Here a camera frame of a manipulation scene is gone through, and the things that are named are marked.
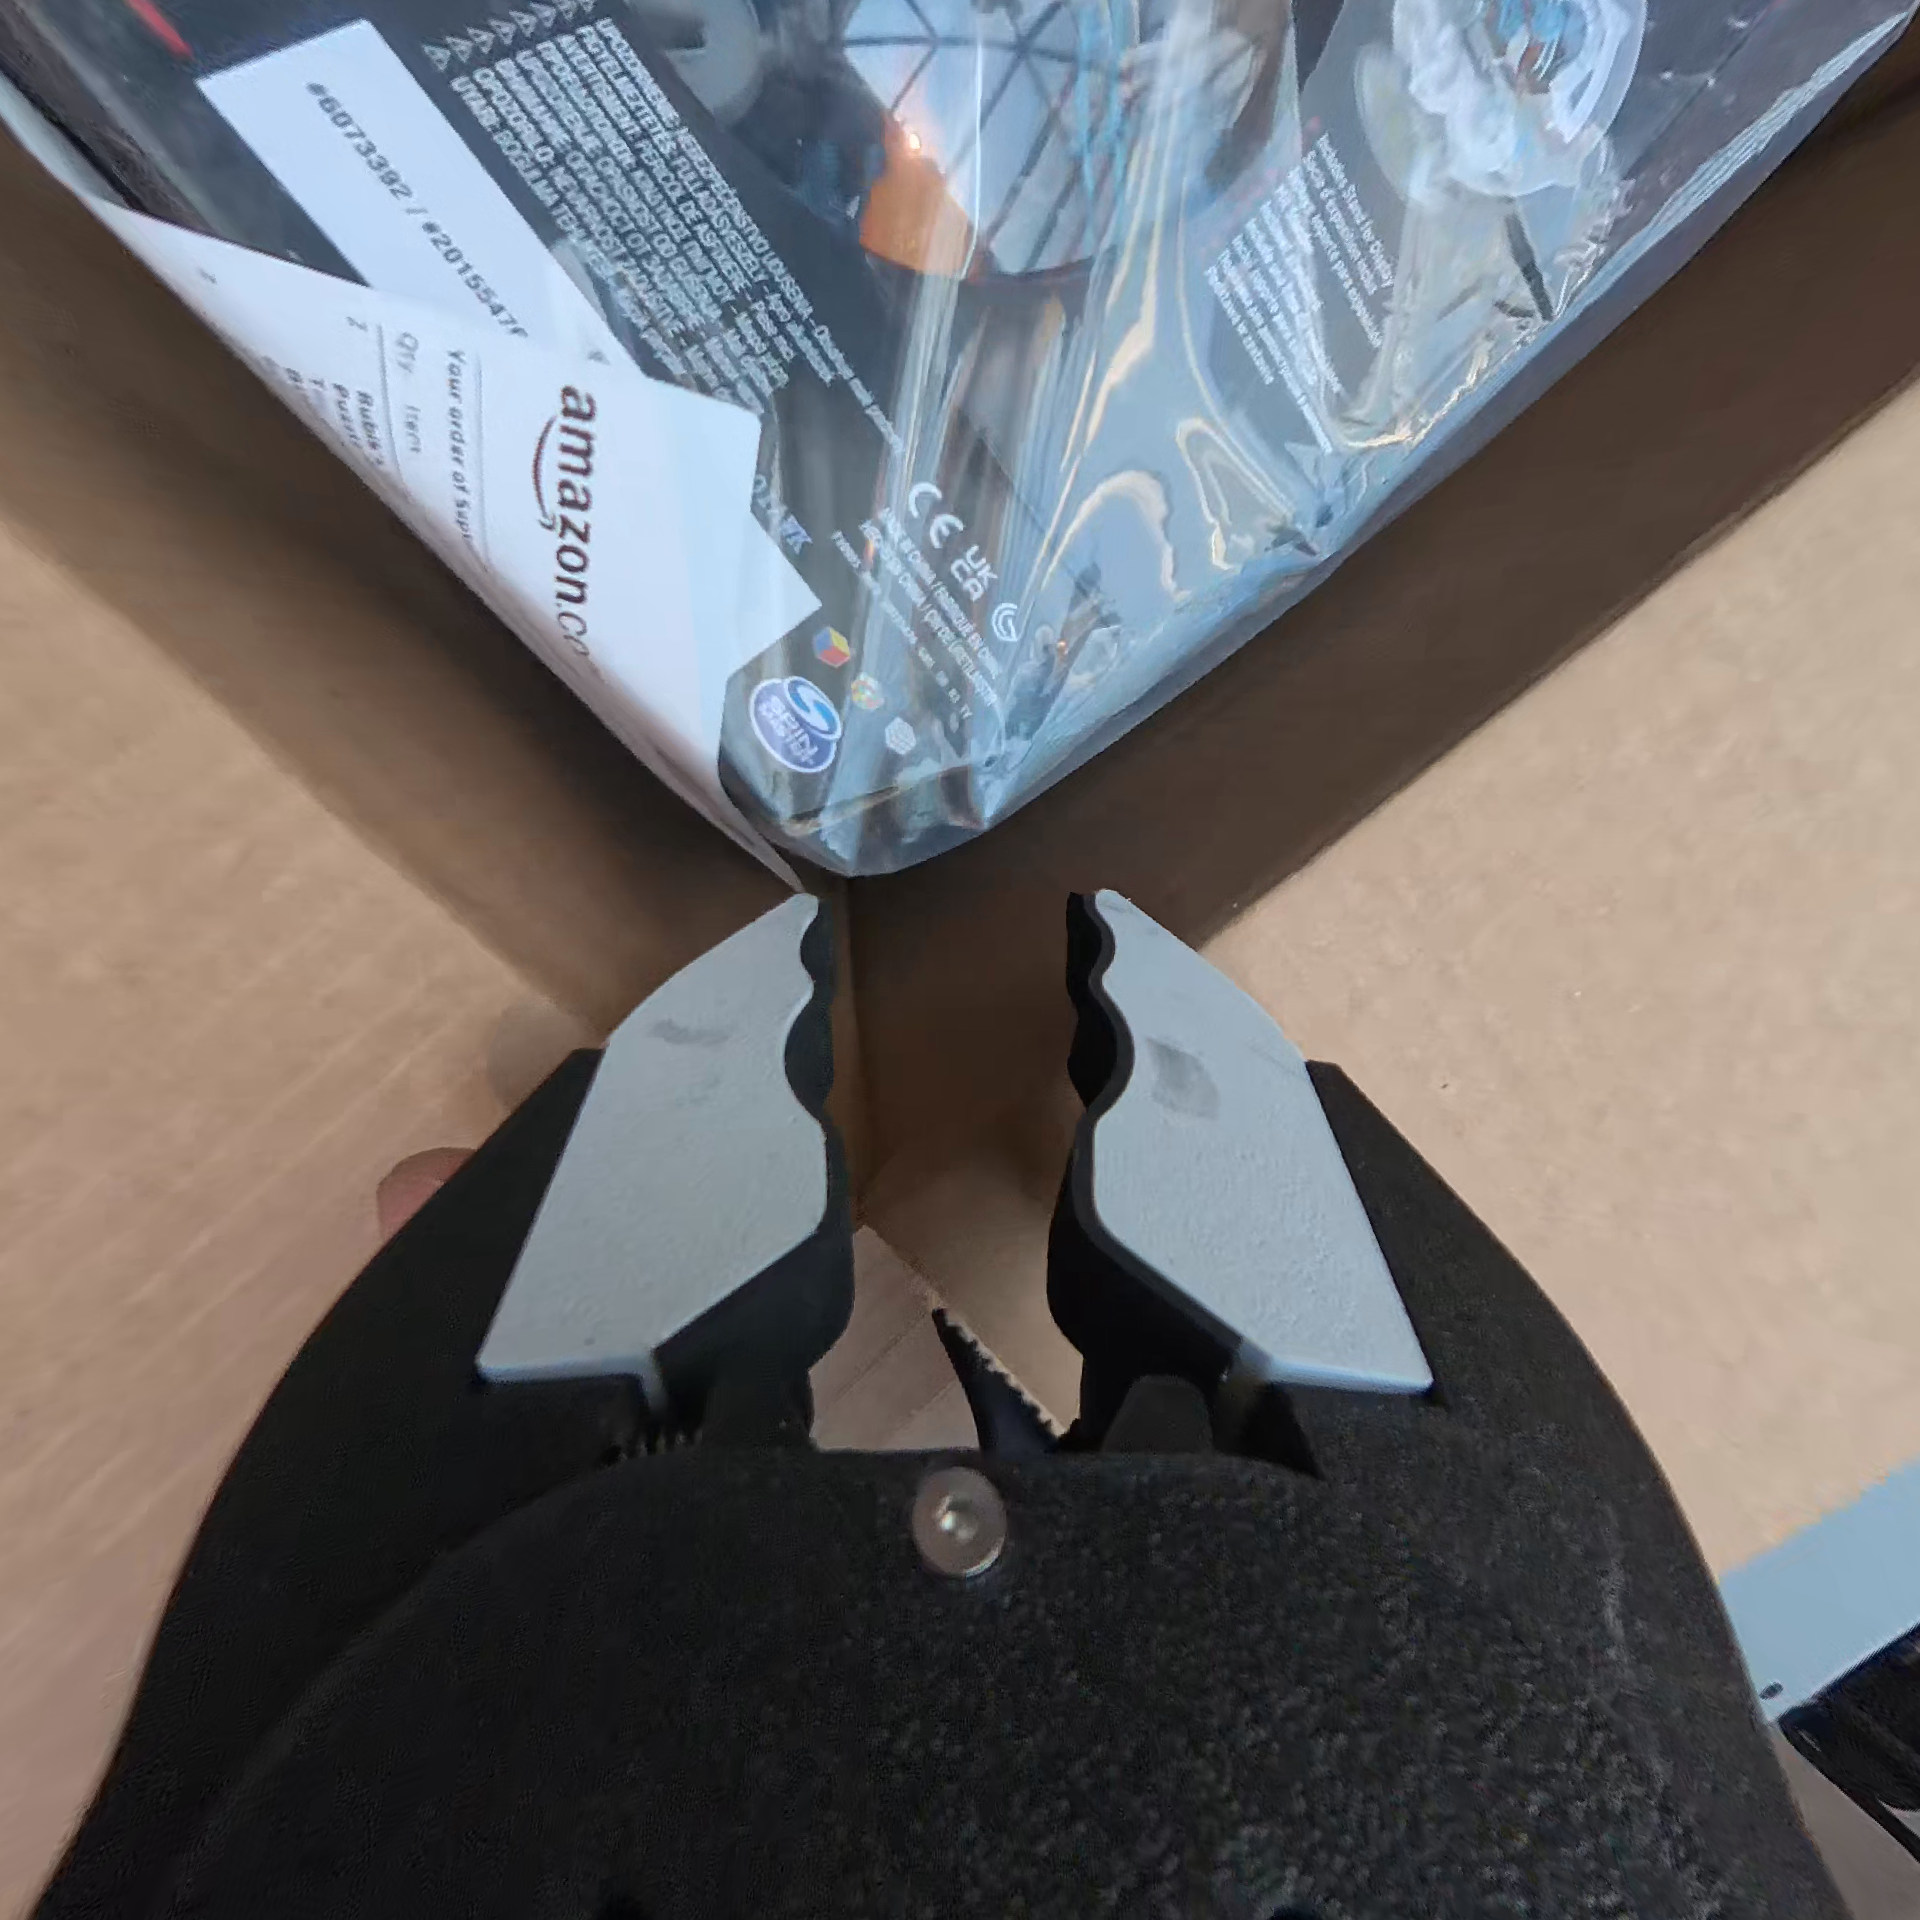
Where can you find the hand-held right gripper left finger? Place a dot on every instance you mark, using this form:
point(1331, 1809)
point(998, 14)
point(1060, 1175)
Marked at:
point(661, 1185)

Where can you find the black plastic-wrapped toy box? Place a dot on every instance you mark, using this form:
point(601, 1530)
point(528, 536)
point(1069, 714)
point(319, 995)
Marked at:
point(1080, 451)

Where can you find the brown cardboard box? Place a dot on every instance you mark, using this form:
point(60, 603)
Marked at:
point(1501, 991)

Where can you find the white packing slip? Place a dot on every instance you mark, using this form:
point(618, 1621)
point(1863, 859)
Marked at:
point(645, 601)

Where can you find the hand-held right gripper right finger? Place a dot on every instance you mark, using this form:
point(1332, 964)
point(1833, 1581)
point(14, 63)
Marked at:
point(1244, 1201)

